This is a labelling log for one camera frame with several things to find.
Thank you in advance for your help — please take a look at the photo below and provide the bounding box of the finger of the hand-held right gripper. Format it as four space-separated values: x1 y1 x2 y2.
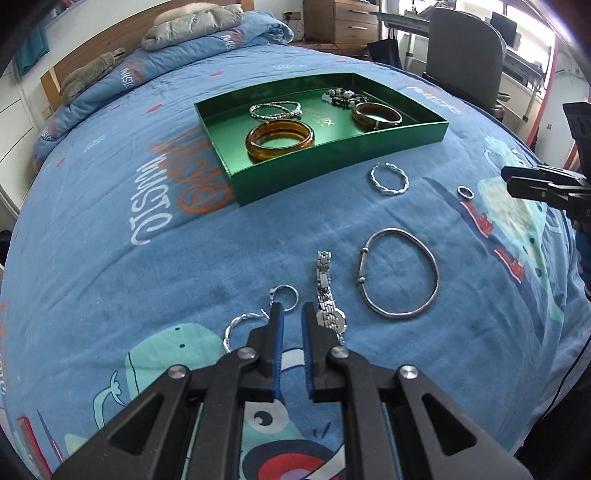
501 165 591 184
506 178 591 219

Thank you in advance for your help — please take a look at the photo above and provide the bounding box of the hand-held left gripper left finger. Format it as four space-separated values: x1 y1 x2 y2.
53 302 284 480

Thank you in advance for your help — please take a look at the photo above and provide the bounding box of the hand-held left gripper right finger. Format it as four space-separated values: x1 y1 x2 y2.
301 302 536 480

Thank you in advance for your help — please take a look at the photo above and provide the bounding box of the twisted silver hoop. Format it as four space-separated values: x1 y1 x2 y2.
369 162 410 197
223 311 271 354

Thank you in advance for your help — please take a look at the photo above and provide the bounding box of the thin silver hoop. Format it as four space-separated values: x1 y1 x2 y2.
268 285 300 312

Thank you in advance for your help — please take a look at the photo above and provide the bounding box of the silver wrist watch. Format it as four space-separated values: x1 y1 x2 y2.
315 250 348 344

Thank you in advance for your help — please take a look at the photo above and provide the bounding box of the plain silver bangle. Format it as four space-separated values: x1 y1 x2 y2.
358 227 439 319

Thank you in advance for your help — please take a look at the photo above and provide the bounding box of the green jewelry tray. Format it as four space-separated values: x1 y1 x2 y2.
194 71 451 207

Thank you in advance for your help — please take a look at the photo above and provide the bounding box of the grey desk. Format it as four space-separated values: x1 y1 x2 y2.
376 9 555 93

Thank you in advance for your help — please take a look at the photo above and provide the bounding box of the dark computer monitor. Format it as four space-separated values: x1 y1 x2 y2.
489 11 518 47

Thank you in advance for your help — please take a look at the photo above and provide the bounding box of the grey desk chair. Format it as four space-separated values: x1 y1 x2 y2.
422 8 509 121

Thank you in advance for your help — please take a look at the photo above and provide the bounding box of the blue dinosaur print bedspread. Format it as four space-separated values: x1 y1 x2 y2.
0 39 591 480

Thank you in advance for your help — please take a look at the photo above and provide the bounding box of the thin amber bangle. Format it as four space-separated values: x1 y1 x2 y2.
351 102 403 130

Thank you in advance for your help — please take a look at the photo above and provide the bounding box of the dark tote bag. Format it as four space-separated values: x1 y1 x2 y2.
367 28 402 70

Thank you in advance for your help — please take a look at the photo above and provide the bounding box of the thick amber bangle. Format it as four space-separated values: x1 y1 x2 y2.
245 120 316 162

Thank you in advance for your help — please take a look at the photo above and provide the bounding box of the wooden drawer chest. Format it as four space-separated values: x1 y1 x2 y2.
302 0 382 44

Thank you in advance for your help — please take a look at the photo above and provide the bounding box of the folded blue quilt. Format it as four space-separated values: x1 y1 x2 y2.
34 10 294 162

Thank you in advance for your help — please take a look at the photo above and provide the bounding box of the grey plush garment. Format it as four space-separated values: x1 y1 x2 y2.
60 47 126 103

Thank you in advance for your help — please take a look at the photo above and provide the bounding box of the grey puffer jacket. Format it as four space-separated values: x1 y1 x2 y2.
141 4 245 51

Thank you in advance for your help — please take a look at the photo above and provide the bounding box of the wooden headboard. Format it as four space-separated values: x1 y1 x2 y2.
41 0 254 112

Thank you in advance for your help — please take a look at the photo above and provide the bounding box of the teal curtain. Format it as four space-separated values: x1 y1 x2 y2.
14 23 49 75

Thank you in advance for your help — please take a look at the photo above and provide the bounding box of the black white bead bracelet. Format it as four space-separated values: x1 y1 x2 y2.
322 88 370 108

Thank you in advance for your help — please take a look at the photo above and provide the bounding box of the silver beaded bracelet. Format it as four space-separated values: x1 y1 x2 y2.
249 102 304 122

